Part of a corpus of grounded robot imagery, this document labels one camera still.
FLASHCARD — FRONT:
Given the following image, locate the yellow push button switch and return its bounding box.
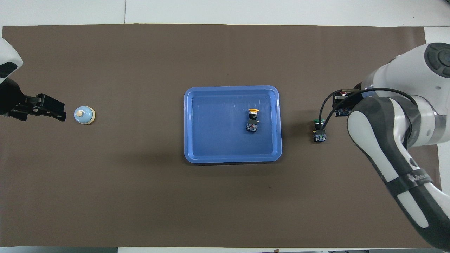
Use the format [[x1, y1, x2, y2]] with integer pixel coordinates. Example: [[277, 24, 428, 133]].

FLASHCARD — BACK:
[[246, 109, 260, 132]]

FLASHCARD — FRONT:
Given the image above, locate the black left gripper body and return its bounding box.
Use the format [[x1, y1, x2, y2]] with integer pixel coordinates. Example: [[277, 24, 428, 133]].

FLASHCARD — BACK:
[[0, 78, 28, 117]]

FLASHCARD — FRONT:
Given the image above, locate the brown table mat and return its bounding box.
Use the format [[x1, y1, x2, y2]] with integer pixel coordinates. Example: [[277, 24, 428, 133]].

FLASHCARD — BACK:
[[0, 24, 444, 248]]

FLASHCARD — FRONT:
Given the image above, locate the blue plastic tray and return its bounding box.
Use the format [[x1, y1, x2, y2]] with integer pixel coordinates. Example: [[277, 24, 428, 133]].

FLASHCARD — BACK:
[[184, 85, 282, 164]]

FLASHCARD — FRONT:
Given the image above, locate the red push button switch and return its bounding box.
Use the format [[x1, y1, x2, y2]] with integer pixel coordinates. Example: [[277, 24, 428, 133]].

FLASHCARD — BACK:
[[336, 90, 352, 117]]

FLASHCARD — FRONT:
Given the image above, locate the green push button switch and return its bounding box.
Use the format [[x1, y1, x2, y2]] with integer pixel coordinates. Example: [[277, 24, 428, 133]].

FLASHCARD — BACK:
[[311, 119, 327, 143]]

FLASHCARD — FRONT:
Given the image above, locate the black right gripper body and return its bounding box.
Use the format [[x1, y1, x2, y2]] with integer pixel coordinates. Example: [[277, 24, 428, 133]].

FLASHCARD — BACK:
[[343, 89, 368, 111]]

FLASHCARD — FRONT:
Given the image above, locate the light blue call bell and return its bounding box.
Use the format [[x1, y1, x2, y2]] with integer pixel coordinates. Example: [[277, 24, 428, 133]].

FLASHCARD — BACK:
[[74, 106, 96, 125]]

